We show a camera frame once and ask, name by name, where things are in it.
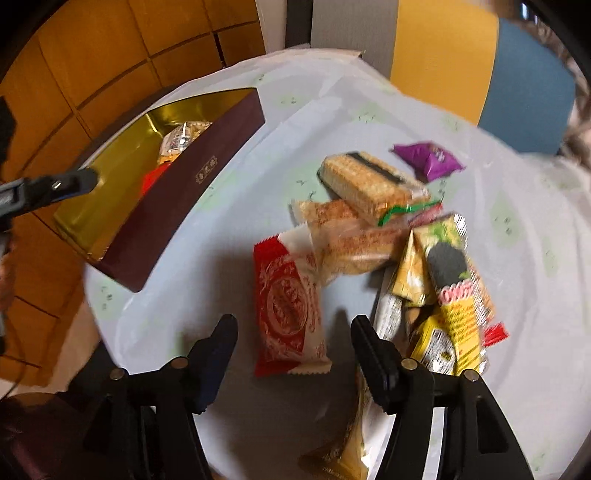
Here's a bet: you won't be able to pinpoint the gold foil snack packet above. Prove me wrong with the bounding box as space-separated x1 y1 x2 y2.
298 369 387 480

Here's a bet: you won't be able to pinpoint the gold tin box maroon sides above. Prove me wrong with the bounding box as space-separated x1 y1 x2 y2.
52 88 267 294

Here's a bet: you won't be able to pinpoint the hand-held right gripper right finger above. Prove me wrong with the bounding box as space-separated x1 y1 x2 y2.
350 315 532 480

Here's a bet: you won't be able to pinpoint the clear wafer packet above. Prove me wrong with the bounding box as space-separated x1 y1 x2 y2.
309 224 413 280
290 198 368 229

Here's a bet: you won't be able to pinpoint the small red candy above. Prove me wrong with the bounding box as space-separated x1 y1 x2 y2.
482 323 509 348

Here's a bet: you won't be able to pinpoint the patterned beige curtain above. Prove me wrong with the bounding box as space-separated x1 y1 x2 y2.
561 46 591 158

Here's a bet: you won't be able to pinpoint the cracker packet with dark stripe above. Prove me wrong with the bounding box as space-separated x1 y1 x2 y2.
318 151 443 228

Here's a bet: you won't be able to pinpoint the dark maroon object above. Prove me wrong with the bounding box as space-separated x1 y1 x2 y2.
0 390 100 480

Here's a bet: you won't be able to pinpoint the white tablecloth with green prints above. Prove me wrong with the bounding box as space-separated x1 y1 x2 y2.
83 46 591 480

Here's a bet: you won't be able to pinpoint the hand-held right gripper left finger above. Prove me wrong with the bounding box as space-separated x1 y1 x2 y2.
55 314 241 480

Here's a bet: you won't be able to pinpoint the clear packet with white label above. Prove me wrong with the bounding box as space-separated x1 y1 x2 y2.
157 121 213 164

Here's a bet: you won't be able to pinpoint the yellow packet with dark biscuit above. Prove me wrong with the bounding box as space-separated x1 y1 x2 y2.
412 213 497 376

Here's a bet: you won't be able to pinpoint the purple snack packet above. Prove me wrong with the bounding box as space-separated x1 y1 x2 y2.
392 141 465 183

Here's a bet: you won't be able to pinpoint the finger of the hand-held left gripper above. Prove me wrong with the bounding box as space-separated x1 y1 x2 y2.
0 167 100 217

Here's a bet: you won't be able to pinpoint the white sachet with black print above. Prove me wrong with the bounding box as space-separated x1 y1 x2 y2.
373 293 408 343

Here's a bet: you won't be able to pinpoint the wooden cabinet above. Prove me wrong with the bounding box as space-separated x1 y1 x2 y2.
0 0 267 386

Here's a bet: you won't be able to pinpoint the gold yellow snack packet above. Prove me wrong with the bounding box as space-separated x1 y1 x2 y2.
390 228 437 308

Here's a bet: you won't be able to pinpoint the red and white snack packet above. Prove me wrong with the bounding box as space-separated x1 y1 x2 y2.
252 224 333 377

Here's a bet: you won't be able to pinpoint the red wrapper snack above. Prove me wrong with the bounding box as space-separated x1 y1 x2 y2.
409 203 445 227

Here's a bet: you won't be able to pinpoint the grey yellow blue chair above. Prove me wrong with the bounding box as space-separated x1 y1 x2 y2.
310 0 577 157

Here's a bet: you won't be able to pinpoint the yellow packet with bowl picture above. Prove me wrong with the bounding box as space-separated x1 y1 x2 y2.
409 314 460 376

